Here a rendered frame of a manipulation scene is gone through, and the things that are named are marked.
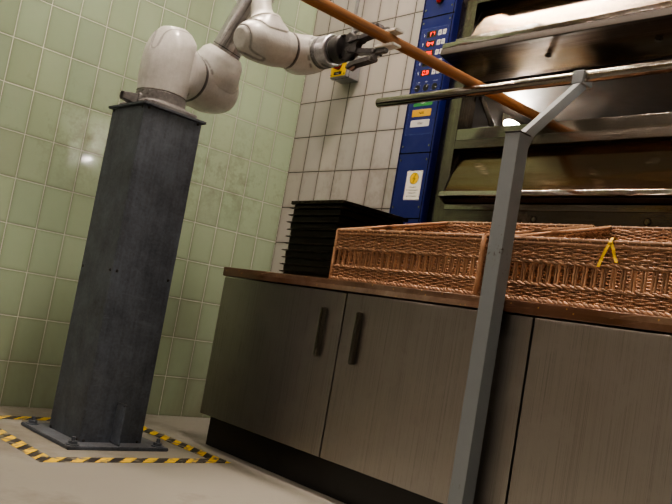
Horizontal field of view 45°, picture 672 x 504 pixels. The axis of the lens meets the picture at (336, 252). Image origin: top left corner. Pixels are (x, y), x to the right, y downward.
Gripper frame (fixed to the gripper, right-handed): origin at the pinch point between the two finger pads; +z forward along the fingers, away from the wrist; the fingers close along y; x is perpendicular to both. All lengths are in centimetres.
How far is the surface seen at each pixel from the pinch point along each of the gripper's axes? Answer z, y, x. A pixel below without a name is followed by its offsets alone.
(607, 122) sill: 25, 3, -67
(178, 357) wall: -122, 97, -32
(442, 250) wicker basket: 14, 51, -18
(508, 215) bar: 40, 44, -8
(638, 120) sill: 34, 4, -67
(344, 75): -88, -22, -61
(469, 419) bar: 39, 89, -7
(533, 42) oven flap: 4, -19, -54
